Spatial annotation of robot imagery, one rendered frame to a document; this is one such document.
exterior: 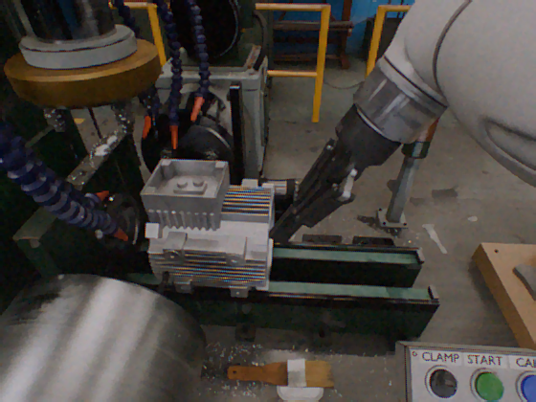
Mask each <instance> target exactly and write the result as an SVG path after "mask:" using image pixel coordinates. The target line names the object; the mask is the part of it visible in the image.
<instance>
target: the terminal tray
mask: <svg viewBox="0 0 536 402"><path fill-rule="evenodd" d="M164 161H168V163H167V164H164ZM218 164H222V166H218ZM229 185H230V173H229V166H228V162H216V161H198V160H179V159H161V161H160V162H159V164H158V166H157V167H156V168H155V170H154V172H153V173H152V175H151V176H150V177H149V179H148V182H147V184H146V185H145V186H144V188H143V190H142V191H141V193H140V195H141V198H142V201H143V203H144V206H145V211H146V212H147V216H148V219H149V221H150V223H161V224H162V226H163V229H164V228H165V226H168V227H169V228H170V229H172V226H174V227H175V228H176V229H180V228H181V227H183V229H187V228H188V227H189V228H190V229H191V230H194V229H195V228H197V230H199V231H200V230H202V228H204V229H205V230H206V231H207V230H209V229H213V230H214V231H216V229H218V230H220V227H221V215H220V212H222V211H221V208H222V207H223V202H224V194H225V192H226V189H227V187H228V186H229ZM147 188H153V190H151V191H147ZM210 190H211V191H212V193H207V192H208V191H210Z"/></svg>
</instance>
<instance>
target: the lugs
mask: <svg viewBox="0 0 536 402"><path fill-rule="evenodd" d="M262 186H263V187H264V188H272V194H274V190H275V186H274V184H264V183H263V184H262ZM145 237H147V238H162V237H163V226H162V224H161V223H146V228H145ZM268 244H269V231H268V230H255V233H254V245H258V246H267V245H268ZM269 279H270V278H269ZM269 279H268V280H267V283H266V287H259V286H256V290H266V291H267V290H268V288H269Z"/></svg>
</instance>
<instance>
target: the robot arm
mask: <svg viewBox="0 0 536 402"><path fill-rule="evenodd" d="M352 95H353V101H354V104H352V105H351V107H350V108H349V109H348V111H347V112H346V113H345V114H344V116H343V117H342V119H341V120H340V121H339V122H338V123H337V124H336V136H337V138H338V139H337V141H336V140H335V139H332V138H328V139H327V143H326V145H325V147H324V149H323V151H322V152H321V154H320V155H319V157H318V159H317V160H316V162H315V163H314V165H312V167H311V168H310V170H309V172H308V173H307V174H306V175H305V177H304V178H303V180H302V181H301V184H300V185H299V186H298V188H297V189H296V194H297V197H296V198H295V199H294V201H293V204H291V206H290V208H289V209H288V210H287V211H285V213H284V214H283V215H282V216H281V218H280V220H279V221H277V222H276V224H275V225H274V226H273V227H272V230H271V231H269V238H270V239H273V240H275V241H277V242H279V243H281V244H283V245H284V244H285V243H286V242H287V241H288V240H289V239H291V237H292V236H293V235H294V234H295V232H296V231H297V230H299V229H300V228H301V226H302V225H304V226H306V227H308V228H310V229H311V228H313V227H314V226H315V225H317V224H318V223H319V222H320V221H321V220H324V219H325V218H327V217H328V216H329V215H330V214H331V213H333V212H334V211H337V210H338V209H339V208H340V207H342V206H343V205H344V204H347V203H350V202H354V200H355V193H354V192H351V189H352V185H353V183H354V182H355V181H357V180H358V179H359V178H360V176H361V175H362V174H363V172H364V169H365V168H366V167H367V166H375V167H379V166H381V165H383V164H384V163H385V162H386V161H387V160H388V159H389V158H390V157H391V156H392V154H393V153H394V152H395V151H396V149H398V148H399V147H400V146H402V143H404V144H410V143H412V142H414V141H415V140H416V139H417V138H418V137H419V136H420V134H422V133H423V132H424V131H425V130H426V129H427V128H428V126H430V125H431V124H432V123H433V122H434V121H435V119H437V118H438V117H439V116H442V114H443V113H444V112H445V110H446V109H447V108H448V107H449V108H450V111H451V112H452V113H453V114H454V116H455V117H456V119H457V120H458V123H459V124H460V125H461V126H462V127H463V128H464V129H465V130H466V131H467V133H468V135H469V136H471V137H472V138H473V139H474V140H475V142H476V143H477V144H478V145H480V146H481V147H482V148H483V150H484V151H485V152H487V153H489V154H490V155H491V157H492V158H493V159H494V160H496V161H497V162H499V163H500V164H501V165H502V166H503V167H504V168H506V169H507V170H509V171H510V172H512V173H513V174H514V175H515V176H516V177H518V178H519V179H522V180H524V182H526V183H527V184H529V185H530V186H531V187H534V188H536V0H415V1H414V3H413V6H412V7H411V8H410V9H409V11H408V12H407V14H406V16H405V18H404V19H403V21H402V22H401V23H400V24H399V26H398V30H397V32H396V35H395V37H394V38H393V40H392V42H391V45H390V47H389V48H388V49H387V51H386V52H385V53H384V54H383V57H382V58H381V59H378V60H377V62H376V65H375V67H374V68H373V69H372V70H371V72H370V73H369V74H368V76H367V77H366V79H365V80H363V82H362V83H361V84H360V87H359V88H358V89H357V90H356V91H355V92H354V93H353V94H352ZM512 271H513V273H514V274H515V275H516V277H517V278H518V279H520V280H521V281H522V283H523V284H524V286H525V288H526V290H527V291H528V293H529V294H530V295H531V296H532V299H533V300H534V302H535V303H536V266H531V265H525V264H522V263H519V264H516V266H515V267H514V268H513V270H512Z"/></svg>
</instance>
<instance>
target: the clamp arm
mask: <svg viewBox="0 0 536 402"><path fill-rule="evenodd" d="M227 101H229V102H230V108H231V118H232V129H233V138H234V173H235V178H236V185H237V186H241V185H242V182H243V179H247V165H246V149H245V134H244V104H243V90H242V81H236V80H233V81H231V83H230V85H229V91H228V94H227Z"/></svg>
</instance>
